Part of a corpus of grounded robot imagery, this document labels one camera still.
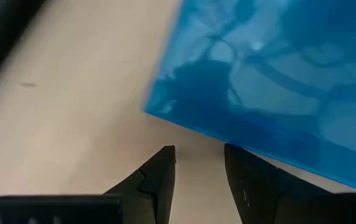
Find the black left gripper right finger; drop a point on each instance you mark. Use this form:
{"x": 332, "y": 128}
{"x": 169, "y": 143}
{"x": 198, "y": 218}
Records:
{"x": 252, "y": 186}

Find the blue plastic case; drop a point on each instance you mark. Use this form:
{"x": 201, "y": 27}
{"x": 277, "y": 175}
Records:
{"x": 259, "y": 77}

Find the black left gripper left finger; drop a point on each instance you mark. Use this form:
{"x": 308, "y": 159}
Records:
{"x": 159, "y": 186}

